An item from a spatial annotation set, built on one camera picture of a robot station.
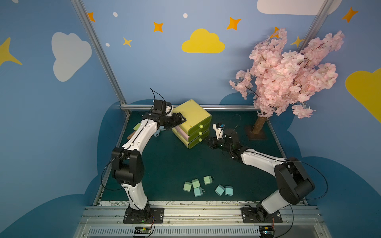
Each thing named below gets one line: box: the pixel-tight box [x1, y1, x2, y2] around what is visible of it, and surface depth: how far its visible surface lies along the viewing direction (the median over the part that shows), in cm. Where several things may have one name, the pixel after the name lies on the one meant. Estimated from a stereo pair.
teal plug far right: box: [225, 185, 234, 196], surface depth 82 cm
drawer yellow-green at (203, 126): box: [188, 115, 212, 136], surface depth 91 cm
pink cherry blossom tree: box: [229, 27, 345, 135], surface depth 67 cm
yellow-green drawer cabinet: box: [171, 99, 212, 145], surface depth 94 cm
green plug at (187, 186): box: [183, 181, 192, 192], surface depth 84 cm
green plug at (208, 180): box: [203, 175, 215, 185], surface depth 86 cm
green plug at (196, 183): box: [191, 178, 201, 189], surface depth 85 cm
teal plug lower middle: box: [193, 186, 203, 198], surface depth 82 cm
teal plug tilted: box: [214, 184, 226, 197], surface depth 83 cm
